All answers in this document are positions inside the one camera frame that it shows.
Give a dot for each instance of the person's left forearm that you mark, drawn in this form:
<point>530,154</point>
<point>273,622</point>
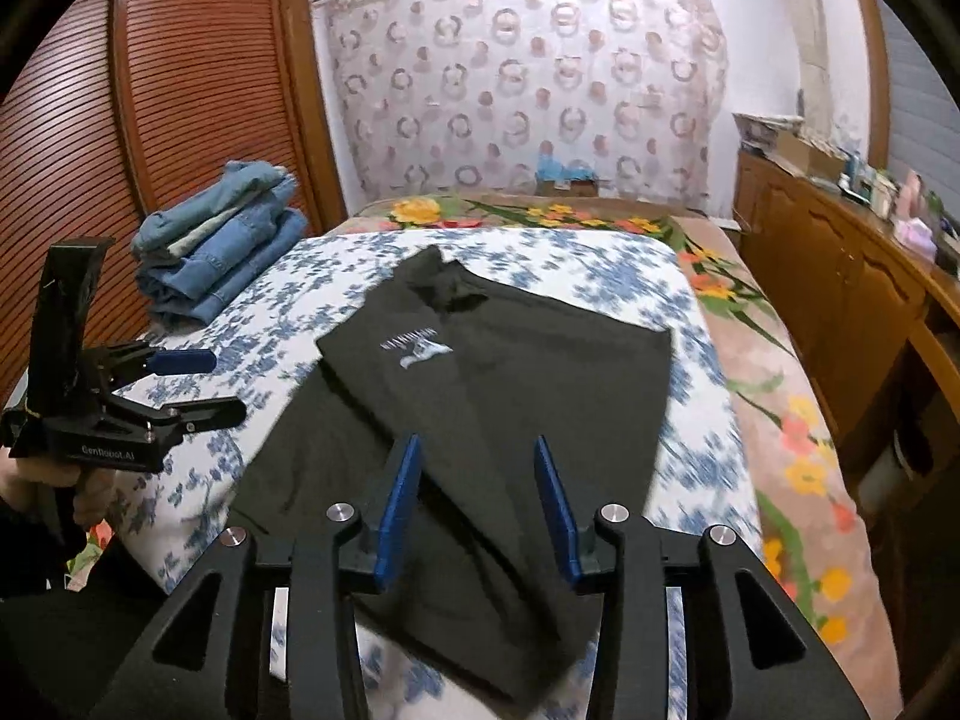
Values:
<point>52,615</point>

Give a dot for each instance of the slatted wooden wardrobe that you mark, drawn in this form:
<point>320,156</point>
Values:
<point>150,127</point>

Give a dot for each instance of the light blue folded jeans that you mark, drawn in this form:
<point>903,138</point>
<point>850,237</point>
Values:
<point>225,191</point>

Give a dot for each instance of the blue plastic bag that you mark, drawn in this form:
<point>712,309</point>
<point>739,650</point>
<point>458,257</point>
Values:
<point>562,165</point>

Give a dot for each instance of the wooden dresser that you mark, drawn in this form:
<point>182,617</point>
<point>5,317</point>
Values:
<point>825,277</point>

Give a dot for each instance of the blue floral white sheet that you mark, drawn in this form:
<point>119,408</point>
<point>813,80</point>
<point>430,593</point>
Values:
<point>600,270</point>

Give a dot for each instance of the small cardboard box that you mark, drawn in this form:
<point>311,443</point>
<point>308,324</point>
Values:
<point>566,189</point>

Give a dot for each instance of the circle patterned curtain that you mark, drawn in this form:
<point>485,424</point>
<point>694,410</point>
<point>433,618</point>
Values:
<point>525,75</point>

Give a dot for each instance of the open cardboard box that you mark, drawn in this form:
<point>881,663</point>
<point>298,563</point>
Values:
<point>814,157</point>

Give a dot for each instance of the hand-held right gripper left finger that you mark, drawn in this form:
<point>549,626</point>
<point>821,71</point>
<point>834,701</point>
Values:
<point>397,517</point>

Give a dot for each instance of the blue folded denim jeans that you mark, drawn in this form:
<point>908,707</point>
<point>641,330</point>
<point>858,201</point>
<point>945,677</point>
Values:
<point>240,262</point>

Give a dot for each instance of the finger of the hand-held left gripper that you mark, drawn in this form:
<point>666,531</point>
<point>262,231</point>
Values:
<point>210,412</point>
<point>184,361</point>

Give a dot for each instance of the group of small bottles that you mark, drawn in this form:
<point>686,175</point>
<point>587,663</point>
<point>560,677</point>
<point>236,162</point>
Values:
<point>874,184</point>

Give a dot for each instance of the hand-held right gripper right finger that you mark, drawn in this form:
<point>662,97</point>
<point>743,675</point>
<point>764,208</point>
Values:
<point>559,517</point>

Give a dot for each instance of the black pants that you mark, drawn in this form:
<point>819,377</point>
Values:
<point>525,360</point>

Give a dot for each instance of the grey window blind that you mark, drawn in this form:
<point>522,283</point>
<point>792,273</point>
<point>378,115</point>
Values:
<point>926,105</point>

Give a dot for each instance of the pink pouch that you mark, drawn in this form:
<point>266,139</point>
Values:
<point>916,232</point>

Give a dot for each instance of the stack of papers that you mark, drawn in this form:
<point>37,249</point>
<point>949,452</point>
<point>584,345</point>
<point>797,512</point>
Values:
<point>761,131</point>

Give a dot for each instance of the beige floral blanket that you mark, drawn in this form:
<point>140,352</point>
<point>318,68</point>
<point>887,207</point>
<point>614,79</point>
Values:
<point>795,405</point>

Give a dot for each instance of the person's left hand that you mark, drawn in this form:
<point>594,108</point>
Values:
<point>94,491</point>

